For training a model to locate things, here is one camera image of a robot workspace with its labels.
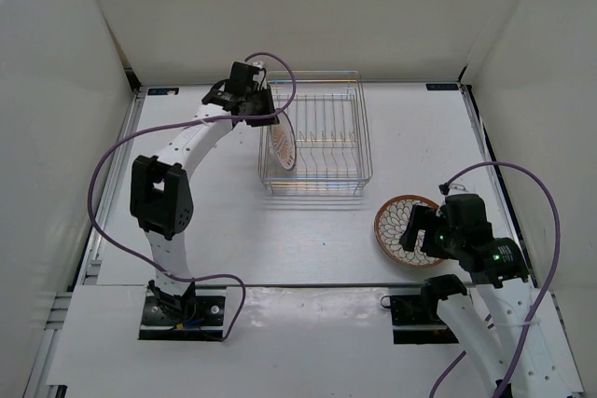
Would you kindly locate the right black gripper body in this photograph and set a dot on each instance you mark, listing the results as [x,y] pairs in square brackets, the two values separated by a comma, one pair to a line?
[447,238]

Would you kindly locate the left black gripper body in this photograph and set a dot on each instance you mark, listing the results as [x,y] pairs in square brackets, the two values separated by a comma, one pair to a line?
[260,101]

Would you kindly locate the orange patterned plate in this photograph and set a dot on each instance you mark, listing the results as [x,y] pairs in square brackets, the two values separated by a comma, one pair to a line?
[283,146]

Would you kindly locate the flower patterned plate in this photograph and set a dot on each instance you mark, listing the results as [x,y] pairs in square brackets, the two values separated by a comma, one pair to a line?
[379,239]

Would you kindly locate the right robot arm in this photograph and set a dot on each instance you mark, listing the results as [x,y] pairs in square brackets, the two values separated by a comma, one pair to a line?
[510,351]

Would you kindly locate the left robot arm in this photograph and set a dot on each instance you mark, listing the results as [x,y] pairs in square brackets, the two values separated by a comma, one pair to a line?
[161,199]

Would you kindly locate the left table label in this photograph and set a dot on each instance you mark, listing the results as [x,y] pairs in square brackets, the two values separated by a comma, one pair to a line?
[162,92]

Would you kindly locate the table label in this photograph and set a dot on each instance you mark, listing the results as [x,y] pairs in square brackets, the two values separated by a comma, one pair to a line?
[162,92]
[442,86]

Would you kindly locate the right table label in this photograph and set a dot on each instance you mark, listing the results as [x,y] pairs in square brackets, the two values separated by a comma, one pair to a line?
[442,86]

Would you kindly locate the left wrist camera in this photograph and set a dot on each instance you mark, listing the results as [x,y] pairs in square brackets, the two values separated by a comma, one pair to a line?
[259,75]

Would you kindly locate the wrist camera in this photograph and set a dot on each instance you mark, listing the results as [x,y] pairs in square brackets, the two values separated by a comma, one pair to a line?
[454,189]
[259,75]

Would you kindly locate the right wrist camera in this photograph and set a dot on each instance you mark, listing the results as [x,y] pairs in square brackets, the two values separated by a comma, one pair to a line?
[454,189]

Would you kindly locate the chrome wire dish rack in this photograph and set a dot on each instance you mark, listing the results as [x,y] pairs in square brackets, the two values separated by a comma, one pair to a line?
[329,118]

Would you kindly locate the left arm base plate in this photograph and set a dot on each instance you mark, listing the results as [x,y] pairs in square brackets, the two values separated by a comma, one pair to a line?
[193,316]

